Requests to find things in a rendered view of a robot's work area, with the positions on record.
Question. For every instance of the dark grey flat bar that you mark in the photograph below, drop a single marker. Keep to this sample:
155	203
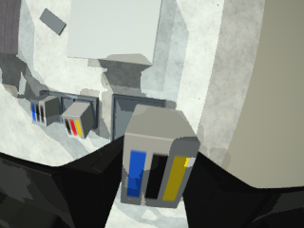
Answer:
52	21

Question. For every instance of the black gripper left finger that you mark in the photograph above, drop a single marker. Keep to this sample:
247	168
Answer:
80	192

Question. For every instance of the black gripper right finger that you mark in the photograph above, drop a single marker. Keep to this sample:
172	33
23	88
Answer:
216	199

